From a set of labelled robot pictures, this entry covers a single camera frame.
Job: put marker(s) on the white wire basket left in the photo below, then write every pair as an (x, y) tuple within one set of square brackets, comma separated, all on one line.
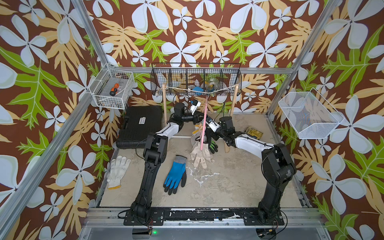
[(107, 77)]

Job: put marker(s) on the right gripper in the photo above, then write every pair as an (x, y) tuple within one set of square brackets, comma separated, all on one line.
[(214, 137)]

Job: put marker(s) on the white cotton glove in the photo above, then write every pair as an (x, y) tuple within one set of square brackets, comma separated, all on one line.
[(195, 139)]

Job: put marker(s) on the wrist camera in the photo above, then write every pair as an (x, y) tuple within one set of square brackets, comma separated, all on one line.
[(213, 125), (194, 106)]

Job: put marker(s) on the black wire basket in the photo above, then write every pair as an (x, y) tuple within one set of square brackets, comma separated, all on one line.
[(181, 78)]

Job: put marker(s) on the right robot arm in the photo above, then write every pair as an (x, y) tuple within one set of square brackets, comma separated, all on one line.
[(277, 165)]

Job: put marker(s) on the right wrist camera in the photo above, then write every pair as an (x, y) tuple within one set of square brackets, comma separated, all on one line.
[(213, 125)]

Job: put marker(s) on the pink clip hanger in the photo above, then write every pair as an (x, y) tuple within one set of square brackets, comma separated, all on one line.
[(204, 123)]

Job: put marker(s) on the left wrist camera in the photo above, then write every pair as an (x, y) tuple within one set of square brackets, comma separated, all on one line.
[(194, 106)]

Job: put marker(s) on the orange black screwdriver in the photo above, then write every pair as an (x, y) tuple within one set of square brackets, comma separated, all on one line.
[(114, 90)]

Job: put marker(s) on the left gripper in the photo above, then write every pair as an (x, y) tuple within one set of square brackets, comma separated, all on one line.
[(196, 117)]

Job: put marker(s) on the blue object in basket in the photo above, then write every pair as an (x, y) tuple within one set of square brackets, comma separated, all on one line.
[(198, 91)]

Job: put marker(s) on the black plastic tool case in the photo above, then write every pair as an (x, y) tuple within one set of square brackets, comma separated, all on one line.
[(138, 123)]

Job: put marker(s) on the yellow drill bit box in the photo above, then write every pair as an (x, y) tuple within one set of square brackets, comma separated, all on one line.
[(254, 133)]

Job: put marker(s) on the green rubber glove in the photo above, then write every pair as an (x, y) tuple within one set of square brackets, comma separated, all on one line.
[(212, 146)]

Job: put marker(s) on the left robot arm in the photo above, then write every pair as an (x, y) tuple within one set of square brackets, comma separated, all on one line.
[(155, 153)]

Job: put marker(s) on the clear bottle in basket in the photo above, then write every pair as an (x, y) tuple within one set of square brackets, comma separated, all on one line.
[(212, 84)]

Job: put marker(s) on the blue rubber glove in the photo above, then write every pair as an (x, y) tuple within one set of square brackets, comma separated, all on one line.
[(177, 176)]

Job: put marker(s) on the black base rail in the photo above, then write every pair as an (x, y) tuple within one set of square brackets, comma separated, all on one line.
[(158, 216)]

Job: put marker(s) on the white mesh basket right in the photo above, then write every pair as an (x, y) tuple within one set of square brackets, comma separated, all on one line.
[(310, 114)]

